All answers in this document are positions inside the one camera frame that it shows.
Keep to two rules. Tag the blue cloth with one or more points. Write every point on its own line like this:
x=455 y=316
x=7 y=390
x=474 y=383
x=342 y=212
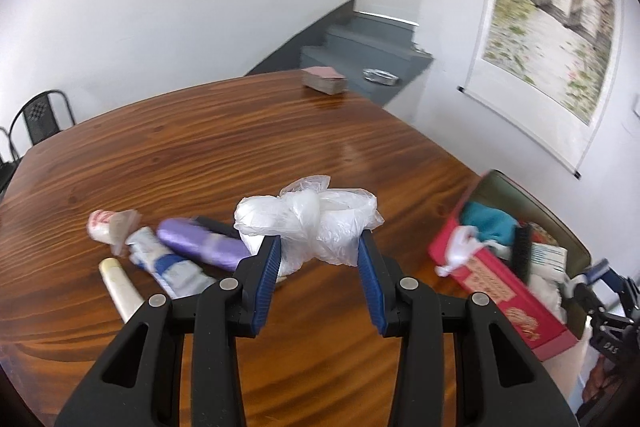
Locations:
x=492 y=224

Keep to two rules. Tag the hanging scroll painting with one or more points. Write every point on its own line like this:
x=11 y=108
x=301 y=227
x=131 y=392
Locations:
x=547 y=67

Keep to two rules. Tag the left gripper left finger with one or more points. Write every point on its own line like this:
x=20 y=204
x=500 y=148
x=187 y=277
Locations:
x=136 y=380

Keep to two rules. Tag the red white bandage roll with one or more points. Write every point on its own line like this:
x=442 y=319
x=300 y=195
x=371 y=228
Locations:
x=113 y=228

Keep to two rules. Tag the purple garbage bag roll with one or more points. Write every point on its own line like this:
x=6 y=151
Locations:
x=188 y=239

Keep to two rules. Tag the grey staircase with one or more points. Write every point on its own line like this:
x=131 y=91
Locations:
x=350 y=41

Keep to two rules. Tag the white cotton wad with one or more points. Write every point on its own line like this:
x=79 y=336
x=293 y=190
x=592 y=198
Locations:
x=548 y=294

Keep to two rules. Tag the black metal chair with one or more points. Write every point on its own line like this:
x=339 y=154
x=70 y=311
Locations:
x=8 y=168
x=42 y=116

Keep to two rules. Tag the white plastic bag bundle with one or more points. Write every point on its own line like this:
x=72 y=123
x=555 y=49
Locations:
x=312 y=219

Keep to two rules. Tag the black metal chair far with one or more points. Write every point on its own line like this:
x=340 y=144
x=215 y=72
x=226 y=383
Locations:
x=42 y=116

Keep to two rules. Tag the black metal chair near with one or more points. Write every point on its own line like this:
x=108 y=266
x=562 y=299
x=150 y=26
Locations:
x=8 y=168

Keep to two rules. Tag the foil tray on stairs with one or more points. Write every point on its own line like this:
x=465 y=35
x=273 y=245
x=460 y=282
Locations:
x=380 y=76

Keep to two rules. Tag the white blue tube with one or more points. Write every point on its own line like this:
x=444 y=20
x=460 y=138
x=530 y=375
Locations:
x=177 y=276

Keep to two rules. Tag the white blue printed packet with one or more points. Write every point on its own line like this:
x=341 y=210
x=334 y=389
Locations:
x=548 y=261

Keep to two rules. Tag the cream tube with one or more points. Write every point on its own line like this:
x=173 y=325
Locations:
x=127 y=300

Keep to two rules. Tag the pink card deck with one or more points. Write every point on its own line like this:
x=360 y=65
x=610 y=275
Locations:
x=324 y=79

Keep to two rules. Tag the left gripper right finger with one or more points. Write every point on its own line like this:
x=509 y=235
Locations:
x=499 y=381

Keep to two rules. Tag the red green storage tin box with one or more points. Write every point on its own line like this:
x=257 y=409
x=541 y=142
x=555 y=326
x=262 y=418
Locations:
x=541 y=330

